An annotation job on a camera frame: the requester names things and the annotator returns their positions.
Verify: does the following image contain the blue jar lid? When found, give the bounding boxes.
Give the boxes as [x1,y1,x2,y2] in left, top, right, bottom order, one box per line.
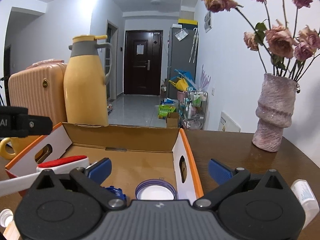
[105,186,127,202]

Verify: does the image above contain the red white lint brush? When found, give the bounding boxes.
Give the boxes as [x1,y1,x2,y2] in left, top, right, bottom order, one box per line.
[0,155,89,197]

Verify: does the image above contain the purple rimmed white lid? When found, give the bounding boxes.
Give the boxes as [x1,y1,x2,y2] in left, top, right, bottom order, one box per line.
[135,179,177,200]

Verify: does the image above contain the white ribbed bottle cap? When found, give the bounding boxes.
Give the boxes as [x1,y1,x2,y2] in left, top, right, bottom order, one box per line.
[0,209,14,228]

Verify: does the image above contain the yellow ceramic mug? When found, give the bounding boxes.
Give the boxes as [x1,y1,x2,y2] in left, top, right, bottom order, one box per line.
[1,135,40,160]

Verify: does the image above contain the red cardboard box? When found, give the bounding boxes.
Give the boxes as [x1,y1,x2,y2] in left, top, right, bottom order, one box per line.
[5,123,204,202]

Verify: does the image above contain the pink ribbed suitcase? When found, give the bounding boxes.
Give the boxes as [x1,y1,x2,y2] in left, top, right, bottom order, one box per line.
[8,59,67,125]

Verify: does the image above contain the black tripod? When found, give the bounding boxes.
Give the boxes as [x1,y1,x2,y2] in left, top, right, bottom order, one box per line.
[0,76,9,106]

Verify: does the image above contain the metal storage trolley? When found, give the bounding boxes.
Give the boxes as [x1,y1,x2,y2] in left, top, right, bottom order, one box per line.
[181,90,208,130]

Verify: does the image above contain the pink textured vase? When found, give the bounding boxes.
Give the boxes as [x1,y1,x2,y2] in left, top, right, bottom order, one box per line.
[252,74,297,152]

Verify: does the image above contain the white pill bottle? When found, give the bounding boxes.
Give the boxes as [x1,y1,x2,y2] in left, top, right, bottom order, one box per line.
[291,179,315,229]

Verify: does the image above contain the yellow thermos jug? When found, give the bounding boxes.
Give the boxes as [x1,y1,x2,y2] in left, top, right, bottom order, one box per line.
[63,35,114,126]

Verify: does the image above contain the yellow watering can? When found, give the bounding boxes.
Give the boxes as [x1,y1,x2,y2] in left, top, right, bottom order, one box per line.
[169,77,189,92]

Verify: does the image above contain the dark entrance door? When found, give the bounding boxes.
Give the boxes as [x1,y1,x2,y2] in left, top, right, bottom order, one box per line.
[124,30,163,96]

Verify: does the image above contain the grey refrigerator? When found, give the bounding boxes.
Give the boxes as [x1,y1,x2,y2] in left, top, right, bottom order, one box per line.
[167,27,196,99]

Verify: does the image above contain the dried pink roses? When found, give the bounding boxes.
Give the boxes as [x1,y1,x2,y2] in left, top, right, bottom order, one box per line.
[201,0,319,82]

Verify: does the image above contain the white board against wall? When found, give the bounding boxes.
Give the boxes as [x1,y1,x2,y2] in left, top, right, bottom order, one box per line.
[218,111,241,132]

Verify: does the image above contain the wall picture frame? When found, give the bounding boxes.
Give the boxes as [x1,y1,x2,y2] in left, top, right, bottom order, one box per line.
[204,11,212,33]

